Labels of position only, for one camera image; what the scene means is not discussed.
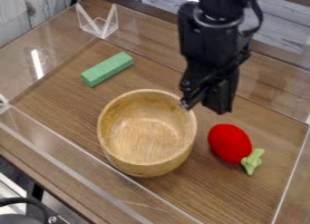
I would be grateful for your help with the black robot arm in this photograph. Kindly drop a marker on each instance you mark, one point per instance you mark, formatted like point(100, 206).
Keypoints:
point(215, 47)

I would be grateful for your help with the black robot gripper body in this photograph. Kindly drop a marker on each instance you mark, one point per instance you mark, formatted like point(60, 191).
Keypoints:
point(212, 44)

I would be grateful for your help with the black metal frame with screw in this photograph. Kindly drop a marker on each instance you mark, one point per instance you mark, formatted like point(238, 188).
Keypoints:
point(36, 193)

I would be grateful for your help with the clear acrylic corner bracket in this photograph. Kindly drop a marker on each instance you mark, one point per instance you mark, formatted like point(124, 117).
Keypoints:
point(97, 27)

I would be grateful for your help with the green rectangular block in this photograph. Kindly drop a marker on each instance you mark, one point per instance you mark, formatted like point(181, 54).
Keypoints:
point(101, 71)

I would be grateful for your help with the wooden bowl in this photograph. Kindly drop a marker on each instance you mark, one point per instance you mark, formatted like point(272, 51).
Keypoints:
point(145, 132)

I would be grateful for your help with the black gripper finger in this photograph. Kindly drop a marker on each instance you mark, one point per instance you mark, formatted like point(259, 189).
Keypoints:
point(192, 96)
point(220, 93)

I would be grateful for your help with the red plush strawberry toy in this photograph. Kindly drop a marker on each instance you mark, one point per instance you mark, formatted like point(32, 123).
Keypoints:
point(231, 145)

